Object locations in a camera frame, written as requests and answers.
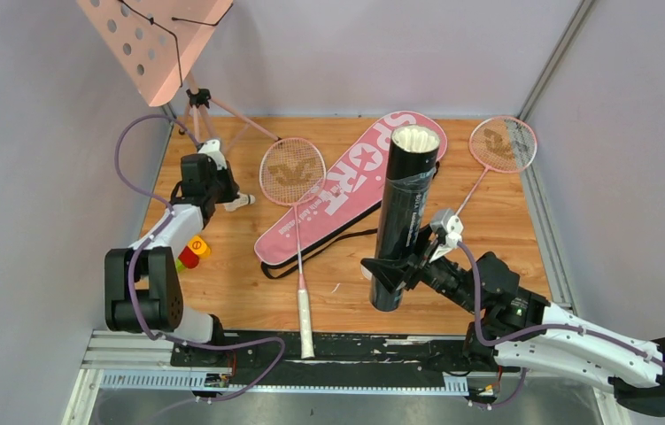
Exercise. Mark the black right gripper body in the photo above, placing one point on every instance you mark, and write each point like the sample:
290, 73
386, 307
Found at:
422, 270

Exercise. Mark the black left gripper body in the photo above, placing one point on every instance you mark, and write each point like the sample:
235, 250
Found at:
221, 191

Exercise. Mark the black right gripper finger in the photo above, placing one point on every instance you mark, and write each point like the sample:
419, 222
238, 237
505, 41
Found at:
422, 241
393, 274

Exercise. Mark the black shuttlecock tube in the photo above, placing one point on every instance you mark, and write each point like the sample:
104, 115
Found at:
412, 164

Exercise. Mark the white shuttlecock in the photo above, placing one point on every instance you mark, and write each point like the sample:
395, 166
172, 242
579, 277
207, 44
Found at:
241, 201

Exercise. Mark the pink racket cover bag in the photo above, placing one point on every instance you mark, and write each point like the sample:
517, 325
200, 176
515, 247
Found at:
353, 190

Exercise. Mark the pink badminton racket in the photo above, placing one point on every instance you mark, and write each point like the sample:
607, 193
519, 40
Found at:
291, 173
501, 144

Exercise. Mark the translucent tube lid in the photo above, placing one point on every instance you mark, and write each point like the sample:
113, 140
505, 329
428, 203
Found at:
366, 273

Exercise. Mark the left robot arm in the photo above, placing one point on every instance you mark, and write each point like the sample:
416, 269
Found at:
141, 282

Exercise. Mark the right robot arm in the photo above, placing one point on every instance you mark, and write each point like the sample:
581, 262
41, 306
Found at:
515, 327

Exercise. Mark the colourful toy blocks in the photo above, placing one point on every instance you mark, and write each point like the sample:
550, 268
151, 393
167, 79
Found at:
193, 253

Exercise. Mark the pink music stand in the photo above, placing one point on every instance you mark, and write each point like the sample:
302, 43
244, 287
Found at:
157, 43

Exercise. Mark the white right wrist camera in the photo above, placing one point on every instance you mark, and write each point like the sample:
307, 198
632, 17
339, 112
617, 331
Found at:
447, 228

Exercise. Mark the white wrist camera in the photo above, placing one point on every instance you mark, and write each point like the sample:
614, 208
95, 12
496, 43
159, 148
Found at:
447, 228
212, 148

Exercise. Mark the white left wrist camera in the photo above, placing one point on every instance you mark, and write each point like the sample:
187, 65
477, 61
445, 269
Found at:
212, 148

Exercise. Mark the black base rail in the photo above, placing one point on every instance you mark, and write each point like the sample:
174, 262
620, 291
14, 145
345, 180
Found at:
340, 361

